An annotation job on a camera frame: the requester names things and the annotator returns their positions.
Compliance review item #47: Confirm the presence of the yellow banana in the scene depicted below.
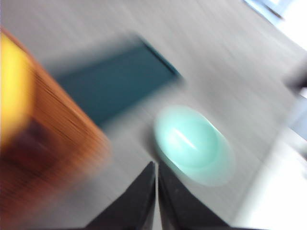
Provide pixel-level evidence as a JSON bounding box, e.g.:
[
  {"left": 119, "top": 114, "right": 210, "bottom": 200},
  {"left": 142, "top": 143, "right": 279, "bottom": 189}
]
[{"left": 0, "top": 32, "right": 34, "bottom": 149}]

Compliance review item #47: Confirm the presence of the teal ribbed bowl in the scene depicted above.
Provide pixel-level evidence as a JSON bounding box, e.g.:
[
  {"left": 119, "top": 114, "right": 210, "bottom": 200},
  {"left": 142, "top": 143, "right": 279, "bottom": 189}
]
[{"left": 153, "top": 104, "right": 235, "bottom": 187}]

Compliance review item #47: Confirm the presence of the dark rectangular tray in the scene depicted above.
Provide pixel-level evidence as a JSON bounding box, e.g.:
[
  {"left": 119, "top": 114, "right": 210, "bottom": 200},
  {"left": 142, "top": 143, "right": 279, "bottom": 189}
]
[{"left": 45, "top": 35, "right": 187, "bottom": 130}]

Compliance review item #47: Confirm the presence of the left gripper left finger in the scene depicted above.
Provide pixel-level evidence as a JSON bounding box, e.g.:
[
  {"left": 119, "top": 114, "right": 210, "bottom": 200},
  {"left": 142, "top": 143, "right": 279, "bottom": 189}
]
[{"left": 83, "top": 161, "right": 156, "bottom": 230}]

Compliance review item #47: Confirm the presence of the brown wicker basket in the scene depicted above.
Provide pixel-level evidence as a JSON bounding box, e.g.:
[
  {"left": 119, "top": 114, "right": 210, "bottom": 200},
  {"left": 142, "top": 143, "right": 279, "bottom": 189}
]
[{"left": 0, "top": 28, "right": 113, "bottom": 211}]

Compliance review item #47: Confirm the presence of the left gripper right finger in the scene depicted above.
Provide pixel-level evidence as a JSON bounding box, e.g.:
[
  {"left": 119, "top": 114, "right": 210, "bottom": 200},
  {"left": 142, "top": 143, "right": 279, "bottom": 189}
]
[{"left": 158, "top": 164, "right": 231, "bottom": 230}]

